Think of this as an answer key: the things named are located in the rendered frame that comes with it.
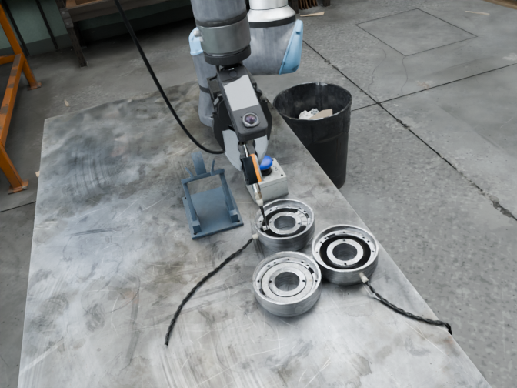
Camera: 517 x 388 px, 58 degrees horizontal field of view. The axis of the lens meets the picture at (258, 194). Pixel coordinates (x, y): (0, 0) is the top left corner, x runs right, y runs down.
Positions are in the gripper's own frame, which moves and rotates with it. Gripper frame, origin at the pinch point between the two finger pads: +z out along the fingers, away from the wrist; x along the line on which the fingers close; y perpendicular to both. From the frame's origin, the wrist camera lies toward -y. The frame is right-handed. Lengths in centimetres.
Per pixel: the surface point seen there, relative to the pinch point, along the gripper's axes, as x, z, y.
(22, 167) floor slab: 103, 94, 188
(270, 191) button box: -3.8, 11.0, 4.7
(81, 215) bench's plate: 34.0, 13.1, 16.0
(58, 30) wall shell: 89, 79, 383
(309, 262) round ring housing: -4.2, 9.8, -16.7
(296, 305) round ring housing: 0.5, 9.5, -23.9
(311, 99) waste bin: -52, 59, 119
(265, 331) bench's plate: 5.8, 12.9, -24.1
